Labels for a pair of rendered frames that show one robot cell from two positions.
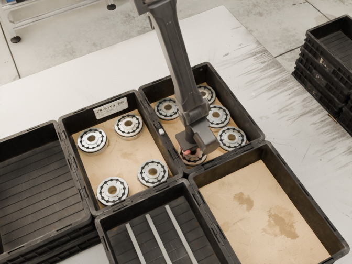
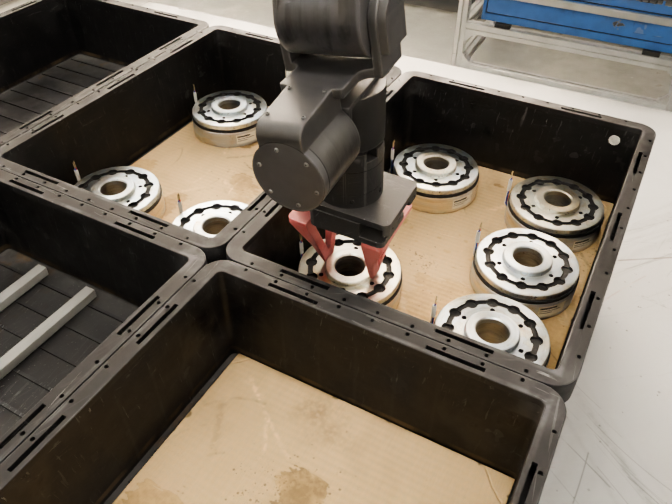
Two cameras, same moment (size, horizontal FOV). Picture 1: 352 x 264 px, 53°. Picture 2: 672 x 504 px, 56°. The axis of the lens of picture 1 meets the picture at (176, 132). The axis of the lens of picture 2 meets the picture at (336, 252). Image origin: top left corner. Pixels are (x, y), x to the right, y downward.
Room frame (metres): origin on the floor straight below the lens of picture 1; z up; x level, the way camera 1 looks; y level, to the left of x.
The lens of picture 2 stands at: (0.32, -0.40, 1.29)
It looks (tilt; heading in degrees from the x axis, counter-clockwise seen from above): 42 degrees down; 52
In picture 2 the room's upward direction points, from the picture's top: straight up
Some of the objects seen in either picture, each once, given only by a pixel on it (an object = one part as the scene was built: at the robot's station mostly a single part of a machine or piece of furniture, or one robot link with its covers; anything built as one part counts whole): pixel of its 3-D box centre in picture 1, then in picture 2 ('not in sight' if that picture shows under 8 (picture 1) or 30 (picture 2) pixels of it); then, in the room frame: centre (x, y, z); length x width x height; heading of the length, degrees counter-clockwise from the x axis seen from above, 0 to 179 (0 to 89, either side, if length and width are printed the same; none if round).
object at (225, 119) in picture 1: (216, 116); (526, 262); (0.75, -0.15, 0.86); 0.10 x 0.10 x 0.01
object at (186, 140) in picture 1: (194, 133); (350, 170); (0.60, -0.06, 0.98); 0.10 x 0.07 x 0.07; 114
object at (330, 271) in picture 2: (192, 151); (349, 267); (0.61, -0.05, 0.87); 0.05 x 0.05 x 0.01
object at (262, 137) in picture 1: (198, 113); (463, 192); (0.73, -0.08, 0.92); 0.40 x 0.30 x 0.02; 24
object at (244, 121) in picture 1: (197, 121); (457, 232); (0.73, -0.08, 0.87); 0.40 x 0.30 x 0.11; 24
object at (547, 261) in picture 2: (216, 114); (527, 258); (0.75, -0.15, 0.86); 0.05 x 0.05 x 0.01
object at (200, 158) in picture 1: (192, 152); (349, 270); (0.61, -0.05, 0.86); 0.10 x 0.10 x 0.01
